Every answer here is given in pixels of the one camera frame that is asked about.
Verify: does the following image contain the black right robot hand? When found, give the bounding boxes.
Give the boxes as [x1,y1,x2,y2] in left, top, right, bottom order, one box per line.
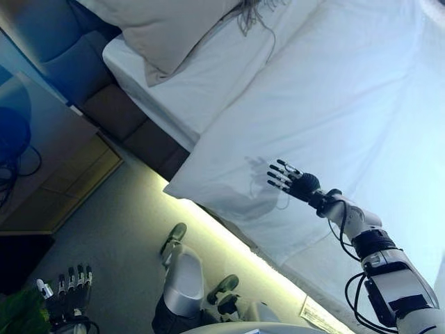
[266,159,321,205]

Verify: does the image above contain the white fitted mattress sheet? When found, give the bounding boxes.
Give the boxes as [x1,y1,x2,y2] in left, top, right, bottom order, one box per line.
[102,0,328,152]

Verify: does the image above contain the brown upholstered bed frame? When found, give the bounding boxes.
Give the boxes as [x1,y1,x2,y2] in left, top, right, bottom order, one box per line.
[79,83,191,180]

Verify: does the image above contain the wooden nightstand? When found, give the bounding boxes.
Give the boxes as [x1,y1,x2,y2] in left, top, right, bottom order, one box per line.
[0,27,124,238]

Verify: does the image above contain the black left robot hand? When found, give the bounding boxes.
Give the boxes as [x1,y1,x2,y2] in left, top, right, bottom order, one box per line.
[36,264,94,326]

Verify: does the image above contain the large beige pillow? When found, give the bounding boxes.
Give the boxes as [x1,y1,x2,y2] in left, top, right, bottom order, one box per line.
[78,0,245,88]

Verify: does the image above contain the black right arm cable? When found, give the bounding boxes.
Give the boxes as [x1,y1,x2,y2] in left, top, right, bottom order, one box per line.
[326,198,401,330]

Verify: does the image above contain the white duvet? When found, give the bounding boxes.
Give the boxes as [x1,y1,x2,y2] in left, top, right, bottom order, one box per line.
[163,0,445,311]

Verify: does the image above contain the grey tufted headboard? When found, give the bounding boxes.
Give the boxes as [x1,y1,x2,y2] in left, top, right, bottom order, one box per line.
[0,0,115,109]

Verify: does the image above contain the green plant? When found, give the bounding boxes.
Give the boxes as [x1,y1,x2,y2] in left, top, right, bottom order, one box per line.
[0,287,53,334]

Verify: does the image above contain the grey fringed decorative pillow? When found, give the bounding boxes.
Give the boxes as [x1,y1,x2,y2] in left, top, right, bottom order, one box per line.
[236,0,290,64]

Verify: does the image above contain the black nightstand cable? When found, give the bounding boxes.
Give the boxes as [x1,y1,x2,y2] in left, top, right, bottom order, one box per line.
[0,144,43,210]

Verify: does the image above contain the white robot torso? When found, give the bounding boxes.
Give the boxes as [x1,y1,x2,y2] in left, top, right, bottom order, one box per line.
[184,319,321,334]

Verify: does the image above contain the silver left robot leg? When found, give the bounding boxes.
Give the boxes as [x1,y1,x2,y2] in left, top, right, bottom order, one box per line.
[151,222,210,334]

